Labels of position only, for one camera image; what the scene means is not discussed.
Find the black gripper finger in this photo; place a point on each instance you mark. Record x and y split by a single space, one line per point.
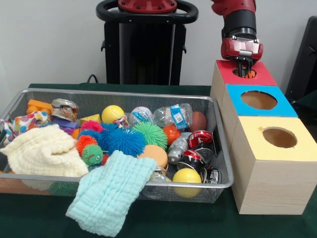
247 68
241 68

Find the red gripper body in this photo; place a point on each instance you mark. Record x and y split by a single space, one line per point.
241 49

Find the orange striped tiger plush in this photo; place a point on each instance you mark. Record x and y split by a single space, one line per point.
251 74

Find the blue spiky ball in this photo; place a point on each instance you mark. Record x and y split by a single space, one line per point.
102 135
125 141

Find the mint green cloth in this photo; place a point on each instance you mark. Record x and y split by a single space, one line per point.
111 193

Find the cream knitted cloth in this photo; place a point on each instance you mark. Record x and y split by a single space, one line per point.
42 151

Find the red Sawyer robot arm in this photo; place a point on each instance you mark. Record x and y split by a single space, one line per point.
237 20

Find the wooden box with three holes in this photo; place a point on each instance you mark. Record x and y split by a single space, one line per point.
267 173

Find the clear mesh bin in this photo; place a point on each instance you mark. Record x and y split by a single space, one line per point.
223 191

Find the brown toy football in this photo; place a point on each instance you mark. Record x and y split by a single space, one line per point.
199 121

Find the red soda can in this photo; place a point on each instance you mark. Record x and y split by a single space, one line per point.
200 139

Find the green spiky ball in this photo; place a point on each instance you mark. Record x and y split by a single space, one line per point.
150 134

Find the yellow ball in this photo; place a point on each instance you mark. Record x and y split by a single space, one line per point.
187 177
113 114

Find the orange foam disc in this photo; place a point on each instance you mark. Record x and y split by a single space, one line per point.
156 154

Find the dark green table cloth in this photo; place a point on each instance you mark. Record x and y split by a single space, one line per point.
198 218

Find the colourful patterned cloth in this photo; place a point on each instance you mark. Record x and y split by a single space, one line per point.
27 121

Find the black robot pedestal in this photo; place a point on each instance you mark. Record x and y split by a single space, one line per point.
143 54

